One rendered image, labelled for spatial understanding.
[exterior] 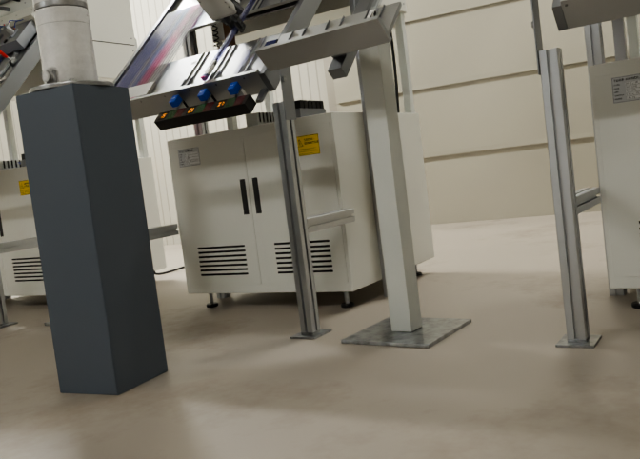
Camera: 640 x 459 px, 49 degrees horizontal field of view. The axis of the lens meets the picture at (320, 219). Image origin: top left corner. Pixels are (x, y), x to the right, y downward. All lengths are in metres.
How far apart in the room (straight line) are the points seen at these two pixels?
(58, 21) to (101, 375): 0.81
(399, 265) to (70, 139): 0.84
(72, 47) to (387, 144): 0.77
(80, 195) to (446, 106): 3.36
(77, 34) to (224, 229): 0.97
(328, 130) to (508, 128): 2.55
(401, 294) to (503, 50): 3.01
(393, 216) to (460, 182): 2.90
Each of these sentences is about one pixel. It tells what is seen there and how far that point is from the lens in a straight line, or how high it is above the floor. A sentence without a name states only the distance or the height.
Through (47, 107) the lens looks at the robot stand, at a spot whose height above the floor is 0.66.
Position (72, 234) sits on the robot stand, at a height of 0.37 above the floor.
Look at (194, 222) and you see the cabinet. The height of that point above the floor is 0.32.
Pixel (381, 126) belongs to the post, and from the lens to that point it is 1.76.
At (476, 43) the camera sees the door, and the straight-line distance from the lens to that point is 4.65.
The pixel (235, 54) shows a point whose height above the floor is 0.81.
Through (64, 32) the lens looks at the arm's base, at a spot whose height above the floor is 0.82.
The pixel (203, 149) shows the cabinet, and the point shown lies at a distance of 2.46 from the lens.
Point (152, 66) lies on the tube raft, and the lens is 2.36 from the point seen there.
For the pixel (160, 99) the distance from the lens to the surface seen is 2.15.
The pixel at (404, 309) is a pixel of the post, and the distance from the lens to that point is 1.80.
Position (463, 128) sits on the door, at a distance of 4.64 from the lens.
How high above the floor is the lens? 0.44
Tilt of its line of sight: 4 degrees down
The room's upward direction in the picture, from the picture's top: 7 degrees counter-clockwise
